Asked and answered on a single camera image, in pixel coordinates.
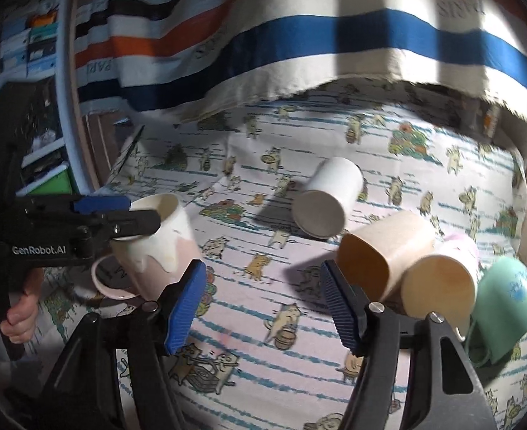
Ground cream and pink drip mug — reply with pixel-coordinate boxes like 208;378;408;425
91;193;201;301

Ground cream cup with pink print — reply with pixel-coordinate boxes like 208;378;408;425
400;232;479;342

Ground beige cup orange inside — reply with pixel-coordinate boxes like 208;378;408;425
335;211;437;302

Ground white mug lying down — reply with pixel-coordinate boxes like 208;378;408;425
292;157;363;240

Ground person's left hand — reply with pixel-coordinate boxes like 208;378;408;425
0;268;44;344

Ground brown wooden door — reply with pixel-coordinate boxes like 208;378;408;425
83;112;134;185

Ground mint green mug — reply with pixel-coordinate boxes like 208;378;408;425
464;256;527;368

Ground shelf with coloured boxes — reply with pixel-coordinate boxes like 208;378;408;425
0;0;92;200

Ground striped Paris blanket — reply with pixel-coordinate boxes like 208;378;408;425
74;0;527;122

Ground cat pattern bed sheet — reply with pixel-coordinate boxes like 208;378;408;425
34;77;527;430

